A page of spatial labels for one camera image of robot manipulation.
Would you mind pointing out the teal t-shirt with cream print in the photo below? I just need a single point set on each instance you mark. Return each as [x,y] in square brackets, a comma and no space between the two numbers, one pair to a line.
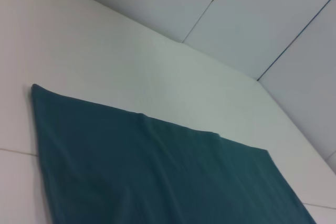
[157,176]

